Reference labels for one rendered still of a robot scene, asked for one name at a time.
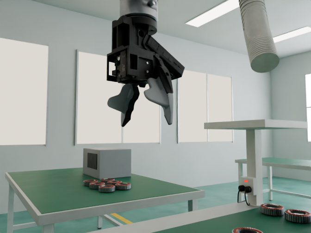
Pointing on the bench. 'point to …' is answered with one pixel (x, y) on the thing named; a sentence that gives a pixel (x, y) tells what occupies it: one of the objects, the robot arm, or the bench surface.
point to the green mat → (278, 223)
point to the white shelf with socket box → (254, 152)
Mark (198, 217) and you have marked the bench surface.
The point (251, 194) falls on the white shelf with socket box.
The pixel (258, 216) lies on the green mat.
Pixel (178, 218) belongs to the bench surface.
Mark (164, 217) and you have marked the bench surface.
